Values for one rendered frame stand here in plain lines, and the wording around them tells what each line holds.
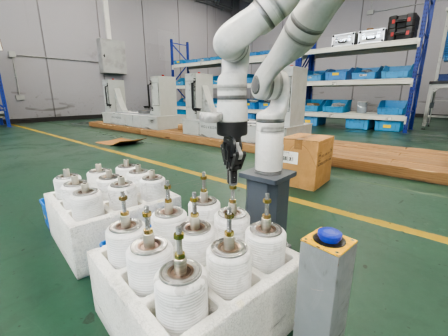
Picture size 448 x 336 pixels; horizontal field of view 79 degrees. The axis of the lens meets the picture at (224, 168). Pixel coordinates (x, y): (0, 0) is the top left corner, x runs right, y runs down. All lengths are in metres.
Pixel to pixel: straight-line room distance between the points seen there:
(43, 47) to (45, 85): 0.75
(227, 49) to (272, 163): 0.42
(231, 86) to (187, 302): 0.44
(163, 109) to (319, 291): 3.59
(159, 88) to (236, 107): 3.30
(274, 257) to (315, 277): 0.15
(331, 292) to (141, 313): 0.33
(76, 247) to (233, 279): 0.55
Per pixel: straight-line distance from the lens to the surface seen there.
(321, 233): 0.50
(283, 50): 0.78
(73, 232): 0.94
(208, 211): 0.78
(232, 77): 0.63
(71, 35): 7.37
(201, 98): 3.41
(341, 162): 2.31
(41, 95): 7.02
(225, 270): 0.56
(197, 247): 0.63
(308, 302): 0.56
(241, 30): 0.63
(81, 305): 0.92
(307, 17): 0.72
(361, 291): 0.96
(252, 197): 0.93
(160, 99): 3.91
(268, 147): 0.88
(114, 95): 5.14
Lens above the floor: 0.56
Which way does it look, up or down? 15 degrees down
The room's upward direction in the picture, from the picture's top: straight up
